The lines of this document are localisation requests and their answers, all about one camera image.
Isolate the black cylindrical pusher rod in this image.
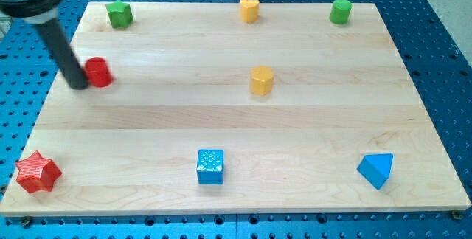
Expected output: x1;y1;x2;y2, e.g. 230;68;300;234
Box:
34;18;89;90

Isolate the red cylinder block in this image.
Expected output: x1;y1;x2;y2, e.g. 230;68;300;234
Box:
84;57;113;88

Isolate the yellow heart block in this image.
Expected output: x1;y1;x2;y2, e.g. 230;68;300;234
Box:
239;0;260;23

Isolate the blue triangle block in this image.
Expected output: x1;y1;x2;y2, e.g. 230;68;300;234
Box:
357;153;394;190

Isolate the light wooden board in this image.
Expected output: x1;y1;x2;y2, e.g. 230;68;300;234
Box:
1;1;471;217

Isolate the green cylinder block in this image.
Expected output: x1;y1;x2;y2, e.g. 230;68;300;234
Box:
329;0;353;24

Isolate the red star block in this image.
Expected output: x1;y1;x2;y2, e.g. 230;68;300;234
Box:
15;151;62;193

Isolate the blue cube block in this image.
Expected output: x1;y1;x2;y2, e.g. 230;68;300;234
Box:
196;149;224;184

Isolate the yellow hexagon block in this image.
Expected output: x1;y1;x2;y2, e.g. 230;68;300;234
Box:
250;66;274;96

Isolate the green star block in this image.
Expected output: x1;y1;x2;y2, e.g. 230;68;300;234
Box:
105;0;133;28

